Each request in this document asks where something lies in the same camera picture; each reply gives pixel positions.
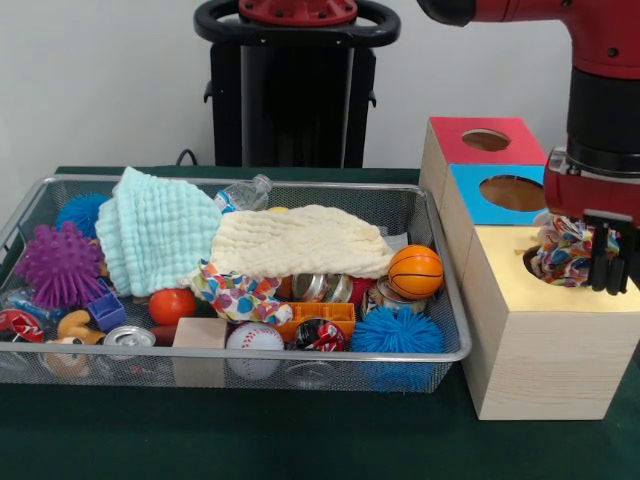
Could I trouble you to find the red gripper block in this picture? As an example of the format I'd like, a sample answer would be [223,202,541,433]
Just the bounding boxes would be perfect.
[543,149,640,296]

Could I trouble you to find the polka-dot paper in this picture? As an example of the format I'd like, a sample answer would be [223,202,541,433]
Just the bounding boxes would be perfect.
[529,212,624,289]
[198,258,294,324]

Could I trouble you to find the wooden three-hole sorting box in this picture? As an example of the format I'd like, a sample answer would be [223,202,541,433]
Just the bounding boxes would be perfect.
[418,116,640,421]

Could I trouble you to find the silver mesh bin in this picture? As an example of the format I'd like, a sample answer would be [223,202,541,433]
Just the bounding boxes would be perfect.
[0,174,474,394]

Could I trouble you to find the orange toy basketball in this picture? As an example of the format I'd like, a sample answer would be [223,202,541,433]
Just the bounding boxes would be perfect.
[388,244,445,301]

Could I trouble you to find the blue fuzzy ball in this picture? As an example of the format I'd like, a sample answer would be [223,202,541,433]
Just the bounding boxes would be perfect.
[55,193,110,239]
[349,305,446,391]

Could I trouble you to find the cream cloth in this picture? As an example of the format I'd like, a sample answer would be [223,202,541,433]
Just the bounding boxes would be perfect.
[175,203,397,301]

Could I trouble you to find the dark green tablecloth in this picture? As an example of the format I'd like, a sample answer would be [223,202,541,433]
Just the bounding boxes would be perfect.
[0,166,640,480]

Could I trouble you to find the white toy baseball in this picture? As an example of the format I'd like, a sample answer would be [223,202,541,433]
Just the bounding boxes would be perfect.
[225,322,285,380]

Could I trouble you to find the plain wooden block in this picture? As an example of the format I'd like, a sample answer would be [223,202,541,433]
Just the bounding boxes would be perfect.
[172,317,229,387]

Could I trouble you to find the orange-red ball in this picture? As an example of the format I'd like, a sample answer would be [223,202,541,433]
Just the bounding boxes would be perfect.
[148,287,198,327]

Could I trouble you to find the mint green cloth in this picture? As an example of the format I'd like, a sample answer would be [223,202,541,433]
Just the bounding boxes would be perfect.
[94,166,224,297]

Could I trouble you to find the purple spiky ball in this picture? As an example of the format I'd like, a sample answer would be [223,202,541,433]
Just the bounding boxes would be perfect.
[14,222,106,311]

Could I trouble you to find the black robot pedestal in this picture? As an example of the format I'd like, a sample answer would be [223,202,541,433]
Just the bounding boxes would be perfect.
[193,0,401,169]

